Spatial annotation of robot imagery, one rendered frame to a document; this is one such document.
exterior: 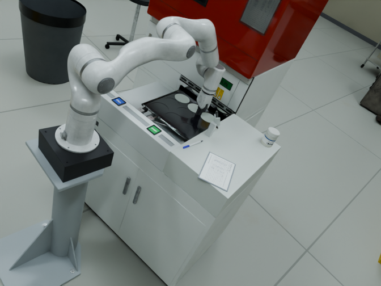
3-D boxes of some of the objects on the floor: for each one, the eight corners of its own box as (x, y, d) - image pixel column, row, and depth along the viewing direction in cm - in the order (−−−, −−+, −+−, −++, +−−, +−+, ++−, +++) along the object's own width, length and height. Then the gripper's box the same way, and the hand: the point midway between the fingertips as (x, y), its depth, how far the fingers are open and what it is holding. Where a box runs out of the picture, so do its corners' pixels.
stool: (134, 38, 456) (145, -14, 411) (157, 59, 430) (173, 6, 386) (96, 40, 415) (104, -18, 371) (119, 63, 390) (131, 4, 345)
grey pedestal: (16, 311, 164) (12, 221, 115) (-16, 246, 183) (-31, 143, 133) (102, 261, 199) (128, 175, 149) (68, 211, 217) (81, 118, 167)
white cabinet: (132, 161, 272) (156, 81, 223) (219, 237, 242) (269, 164, 193) (68, 197, 226) (80, 105, 176) (165, 297, 195) (214, 220, 146)
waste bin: (59, 55, 359) (64, -9, 316) (89, 81, 339) (98, 17, 296) (8, 62, 319) (5, -11, 276) (38, 92, 299) (41, 19, 256)
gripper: (218, 97, 178) (207, 122, 189) (210, 83, 188) (200, 107, 199) (207, 96, 175) (195, 121, 186) (199, 81, 185) (189, 106, 196)
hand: (199, 112), depth 191 cm, fingers closed
